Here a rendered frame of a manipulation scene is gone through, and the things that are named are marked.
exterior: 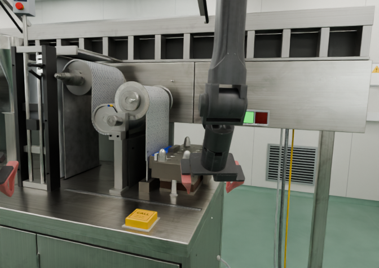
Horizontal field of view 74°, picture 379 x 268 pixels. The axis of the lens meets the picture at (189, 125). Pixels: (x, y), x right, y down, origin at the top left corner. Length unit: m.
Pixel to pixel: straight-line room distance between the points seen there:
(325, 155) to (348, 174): 2.40
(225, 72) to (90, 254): 0.69
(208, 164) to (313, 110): 0.76
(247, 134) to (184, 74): 2.41
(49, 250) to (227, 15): 0.87
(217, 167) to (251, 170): 3.13
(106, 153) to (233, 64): 1.15
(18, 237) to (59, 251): 0.17
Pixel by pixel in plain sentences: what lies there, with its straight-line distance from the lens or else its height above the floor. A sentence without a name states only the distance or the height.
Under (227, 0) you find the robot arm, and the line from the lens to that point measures 0.47.
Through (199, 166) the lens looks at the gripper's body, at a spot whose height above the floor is 1.12.
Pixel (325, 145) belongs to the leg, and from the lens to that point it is 1.41.
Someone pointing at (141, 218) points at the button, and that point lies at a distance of 0.78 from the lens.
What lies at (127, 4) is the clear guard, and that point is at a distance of 1.41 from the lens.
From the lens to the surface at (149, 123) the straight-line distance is 0.99.
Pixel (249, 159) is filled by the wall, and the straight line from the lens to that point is 3.63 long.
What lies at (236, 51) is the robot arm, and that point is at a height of 1.35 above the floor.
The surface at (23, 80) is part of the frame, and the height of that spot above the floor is 1.32.
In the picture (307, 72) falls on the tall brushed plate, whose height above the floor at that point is 1.39.
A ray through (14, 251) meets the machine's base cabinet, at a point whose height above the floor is 0.73.
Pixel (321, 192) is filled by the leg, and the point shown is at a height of 0.81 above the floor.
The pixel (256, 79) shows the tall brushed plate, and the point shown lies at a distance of 1.20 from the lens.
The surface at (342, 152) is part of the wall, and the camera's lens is 3.72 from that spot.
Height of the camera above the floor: 1.27
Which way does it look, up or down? 6 degrees down
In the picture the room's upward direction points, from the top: 2 degrees clockwise
